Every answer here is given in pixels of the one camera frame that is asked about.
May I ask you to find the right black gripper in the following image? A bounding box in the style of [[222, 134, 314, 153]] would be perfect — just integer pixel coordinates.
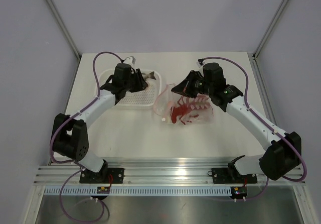
[[172, 70, 214, 98]]

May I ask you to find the grey toy fish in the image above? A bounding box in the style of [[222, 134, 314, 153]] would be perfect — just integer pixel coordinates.
[[141, 71, 156, 81]]

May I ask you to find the white plastic basket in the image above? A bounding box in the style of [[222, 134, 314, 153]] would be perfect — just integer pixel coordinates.
[[108, 69, 162, 110]]

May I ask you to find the red toy lobster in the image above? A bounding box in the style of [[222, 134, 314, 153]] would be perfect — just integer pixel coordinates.
[[171, 95, 214, 125]]

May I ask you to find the clear zip top bag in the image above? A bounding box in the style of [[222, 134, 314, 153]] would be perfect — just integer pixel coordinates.
[[153, 83, 214, 125]]

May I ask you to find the green toy leek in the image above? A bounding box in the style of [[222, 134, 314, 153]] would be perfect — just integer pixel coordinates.
[[162, 101, 175, 124]]

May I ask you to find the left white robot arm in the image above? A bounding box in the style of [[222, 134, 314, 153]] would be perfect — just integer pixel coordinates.
[[50, 63, 148, 183]]

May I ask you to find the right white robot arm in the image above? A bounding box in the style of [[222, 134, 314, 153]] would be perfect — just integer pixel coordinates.
[[172, 63, 301, 182]]

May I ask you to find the left small circuit board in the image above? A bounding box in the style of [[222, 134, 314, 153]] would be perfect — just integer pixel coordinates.
[[97, 186, 110, 194]]

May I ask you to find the small circuit board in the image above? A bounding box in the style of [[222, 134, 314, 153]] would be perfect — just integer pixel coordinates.
[[97, 186, 110, 194], [231, 186, 248, 198]]

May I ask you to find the right small circuit board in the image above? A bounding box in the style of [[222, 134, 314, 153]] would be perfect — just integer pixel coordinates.
[[231, 186, 248, 198]]

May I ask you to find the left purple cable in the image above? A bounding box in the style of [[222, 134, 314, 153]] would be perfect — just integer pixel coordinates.
[[49, 51, 123, 221]]

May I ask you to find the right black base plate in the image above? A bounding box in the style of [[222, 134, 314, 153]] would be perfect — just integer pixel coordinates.
[[207, 167, 258, 184]]

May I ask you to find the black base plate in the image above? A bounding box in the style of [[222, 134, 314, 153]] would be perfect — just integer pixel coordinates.
[[207, 167, 258, 184], [79, 168, 124, 184]]

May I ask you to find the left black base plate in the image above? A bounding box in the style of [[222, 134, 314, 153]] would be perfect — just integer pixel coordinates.
[[79, 168, 124, 184]]

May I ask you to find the right aluminium frame post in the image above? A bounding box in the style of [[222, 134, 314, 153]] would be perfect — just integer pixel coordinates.
[[252, 0, 291, 61]]

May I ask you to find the aluminium frame post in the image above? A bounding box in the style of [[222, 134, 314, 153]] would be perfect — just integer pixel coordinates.
[[252, 0, 291, 61], [37, 0, 81, 62]]

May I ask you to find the aluminium mounting rail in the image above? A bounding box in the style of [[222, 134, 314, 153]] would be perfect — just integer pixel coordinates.
[[34, 156, 305, 186]]

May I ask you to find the left aluminium frame post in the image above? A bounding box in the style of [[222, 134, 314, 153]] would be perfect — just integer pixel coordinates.
[[37, 0, 81, 62]]

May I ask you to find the white slotted cable duct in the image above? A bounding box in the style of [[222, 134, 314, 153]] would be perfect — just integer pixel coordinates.
[[44, 186, 231, 196]]

